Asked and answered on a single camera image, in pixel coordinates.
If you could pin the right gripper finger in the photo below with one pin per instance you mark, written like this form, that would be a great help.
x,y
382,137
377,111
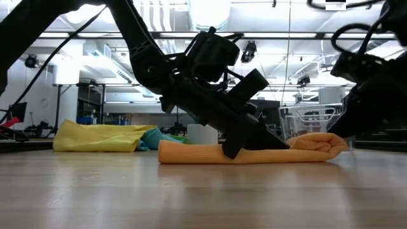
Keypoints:
x,y
359,121

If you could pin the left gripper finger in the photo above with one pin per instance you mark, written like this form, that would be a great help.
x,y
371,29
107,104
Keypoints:
x,y
265,140
240,138

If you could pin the green microfiber towel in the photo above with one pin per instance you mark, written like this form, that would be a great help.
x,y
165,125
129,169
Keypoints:
x,y
179,139

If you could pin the clear plastic basket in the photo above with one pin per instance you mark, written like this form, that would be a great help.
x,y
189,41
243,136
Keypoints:
x,y
305,119

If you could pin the orange microfiber towel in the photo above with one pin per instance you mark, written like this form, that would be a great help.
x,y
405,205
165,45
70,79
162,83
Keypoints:
x,y
197,154

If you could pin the blue microfiber towel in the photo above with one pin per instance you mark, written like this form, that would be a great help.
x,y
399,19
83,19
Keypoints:
x,y
155,138

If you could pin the yellow microfiber towel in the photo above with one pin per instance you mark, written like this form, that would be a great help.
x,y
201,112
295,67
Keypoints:
x,y
92,138

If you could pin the black background robot arm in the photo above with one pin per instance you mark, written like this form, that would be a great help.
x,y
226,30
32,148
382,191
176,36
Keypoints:
x,y
175,128

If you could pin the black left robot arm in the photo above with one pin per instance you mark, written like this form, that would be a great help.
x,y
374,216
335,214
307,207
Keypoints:
x,y
140,41

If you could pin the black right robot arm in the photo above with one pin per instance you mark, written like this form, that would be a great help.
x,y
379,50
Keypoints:
x,y
397,19

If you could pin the wide black monitor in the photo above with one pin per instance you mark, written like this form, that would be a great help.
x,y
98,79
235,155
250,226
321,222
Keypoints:
x,y
271,113

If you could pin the potted plant in white pot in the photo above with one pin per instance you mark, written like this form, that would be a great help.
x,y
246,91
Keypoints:
x,y
202,135

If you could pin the black ceiling spotlight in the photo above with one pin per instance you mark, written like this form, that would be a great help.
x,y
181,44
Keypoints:
x,y
249,51
30,61
303,80

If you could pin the black overhead light bar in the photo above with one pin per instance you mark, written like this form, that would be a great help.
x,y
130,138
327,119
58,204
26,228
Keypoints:
x,y
321,35

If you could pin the black shelving unit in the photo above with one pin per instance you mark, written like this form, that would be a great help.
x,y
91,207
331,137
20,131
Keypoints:
x,y
90,105

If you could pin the black background equipment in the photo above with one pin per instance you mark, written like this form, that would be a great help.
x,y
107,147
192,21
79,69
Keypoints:
x,y
38,128

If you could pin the small black tilted monitor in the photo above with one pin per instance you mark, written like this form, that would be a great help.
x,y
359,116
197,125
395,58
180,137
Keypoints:
x,y
19,111

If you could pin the red flat object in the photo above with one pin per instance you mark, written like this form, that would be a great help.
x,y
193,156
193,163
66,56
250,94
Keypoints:
x,y
9,122

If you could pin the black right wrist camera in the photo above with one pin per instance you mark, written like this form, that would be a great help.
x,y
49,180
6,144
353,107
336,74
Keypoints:
x,y
356,66

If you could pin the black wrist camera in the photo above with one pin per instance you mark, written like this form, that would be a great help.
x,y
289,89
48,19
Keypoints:
x,y
356,66
249,85

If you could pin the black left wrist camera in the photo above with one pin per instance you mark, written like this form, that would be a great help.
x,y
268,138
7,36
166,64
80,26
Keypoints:
x,y
249,85

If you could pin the silver ventilation duct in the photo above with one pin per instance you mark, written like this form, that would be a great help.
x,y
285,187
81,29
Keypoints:
x,y
208,12

